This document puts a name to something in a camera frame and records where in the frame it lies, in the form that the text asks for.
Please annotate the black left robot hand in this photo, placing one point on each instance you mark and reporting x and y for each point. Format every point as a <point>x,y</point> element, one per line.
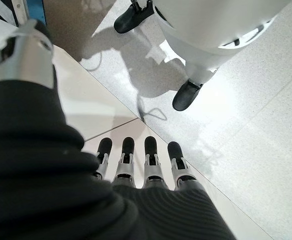
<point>48,175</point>

